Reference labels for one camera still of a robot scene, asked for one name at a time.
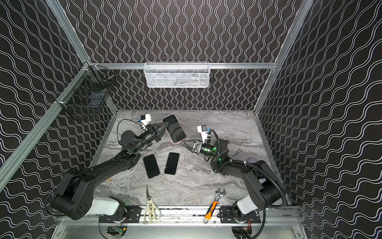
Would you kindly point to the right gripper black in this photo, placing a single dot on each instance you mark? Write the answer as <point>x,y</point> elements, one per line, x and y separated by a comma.
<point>196,147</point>

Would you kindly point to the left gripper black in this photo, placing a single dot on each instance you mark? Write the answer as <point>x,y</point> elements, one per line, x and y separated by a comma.
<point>152,131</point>

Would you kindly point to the phone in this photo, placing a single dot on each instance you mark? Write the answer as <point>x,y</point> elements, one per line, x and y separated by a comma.
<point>174,129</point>

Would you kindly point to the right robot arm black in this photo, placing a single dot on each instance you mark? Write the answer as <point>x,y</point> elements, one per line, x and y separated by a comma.
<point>264,188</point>

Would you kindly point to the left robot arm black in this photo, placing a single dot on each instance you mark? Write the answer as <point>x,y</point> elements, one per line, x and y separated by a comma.
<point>74,196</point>

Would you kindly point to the black smartphone green case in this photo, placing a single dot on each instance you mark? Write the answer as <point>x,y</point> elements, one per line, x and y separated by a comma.
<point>172,163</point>

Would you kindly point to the black smartphone left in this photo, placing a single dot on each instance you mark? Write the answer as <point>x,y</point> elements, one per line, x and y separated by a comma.
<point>151,166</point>

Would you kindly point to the purple round object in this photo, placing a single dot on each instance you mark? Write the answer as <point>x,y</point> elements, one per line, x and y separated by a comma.
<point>252,160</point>

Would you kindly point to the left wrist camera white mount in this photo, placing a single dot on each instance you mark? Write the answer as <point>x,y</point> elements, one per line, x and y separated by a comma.
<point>144,121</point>

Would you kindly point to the white wire mesh basket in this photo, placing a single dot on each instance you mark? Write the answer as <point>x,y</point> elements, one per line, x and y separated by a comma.
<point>177,74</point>

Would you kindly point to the beige handled scissors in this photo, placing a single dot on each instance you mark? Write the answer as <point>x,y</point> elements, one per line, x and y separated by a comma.
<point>152,212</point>

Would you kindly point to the black wire basket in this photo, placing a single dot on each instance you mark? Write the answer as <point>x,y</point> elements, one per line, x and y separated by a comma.
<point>87,101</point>

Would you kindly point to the orange handled adjustable wrench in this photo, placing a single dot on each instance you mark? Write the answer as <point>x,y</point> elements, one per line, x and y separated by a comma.
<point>218,194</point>

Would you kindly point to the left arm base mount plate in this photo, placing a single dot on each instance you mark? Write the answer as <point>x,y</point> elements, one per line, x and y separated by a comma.
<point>130,214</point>

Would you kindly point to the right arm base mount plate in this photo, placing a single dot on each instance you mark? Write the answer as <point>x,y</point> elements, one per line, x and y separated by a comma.
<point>232,215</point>

